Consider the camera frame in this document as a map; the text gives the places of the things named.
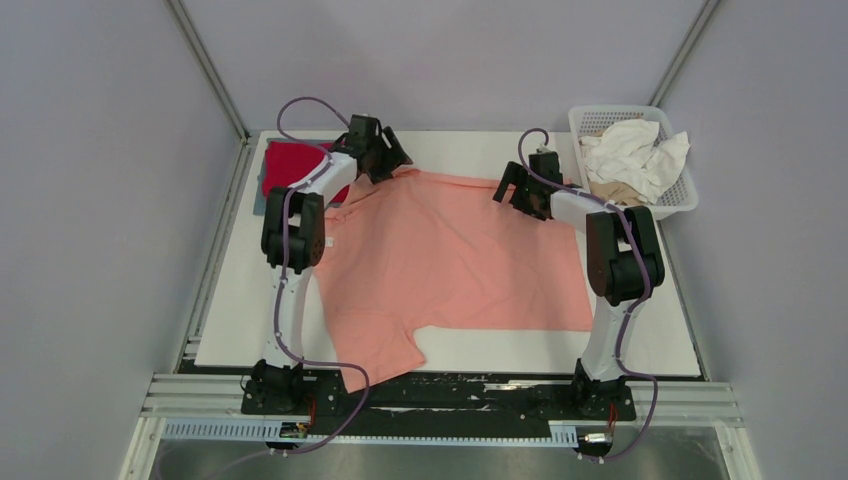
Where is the salmon pink t-shirt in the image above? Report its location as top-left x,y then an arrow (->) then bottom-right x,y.
314,169 -> 593,392

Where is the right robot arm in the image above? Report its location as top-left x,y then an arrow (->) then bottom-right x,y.
493,150 -> 665,420

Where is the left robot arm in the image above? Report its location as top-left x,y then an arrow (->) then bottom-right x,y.
245,115 -> 411,414

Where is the beige crumpled t-shirt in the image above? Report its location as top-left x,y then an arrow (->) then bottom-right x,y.
589,181 -> 646,207

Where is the folded red t-shirt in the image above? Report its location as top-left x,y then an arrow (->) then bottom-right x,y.
261,140 -> 352,207

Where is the white crumpled t-shirt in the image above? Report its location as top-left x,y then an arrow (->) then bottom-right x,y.
578,119 -> 690,205

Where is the folded grey t-shirt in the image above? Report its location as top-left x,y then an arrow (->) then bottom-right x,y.
252,137 -> 346,217

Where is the white plastic laundry basket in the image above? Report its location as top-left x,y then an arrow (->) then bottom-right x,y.
568,105 -> 698,220

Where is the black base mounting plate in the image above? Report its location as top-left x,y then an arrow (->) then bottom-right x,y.
180,361 -> 636,438

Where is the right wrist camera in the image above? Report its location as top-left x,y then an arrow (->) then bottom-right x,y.
529,150 -> 560,175

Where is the white slotted cable duct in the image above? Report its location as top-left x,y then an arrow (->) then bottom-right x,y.
161,418 -> 578,448

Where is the aluminium frame rail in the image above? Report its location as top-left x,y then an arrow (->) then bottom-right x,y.
119,374 -> 761,479

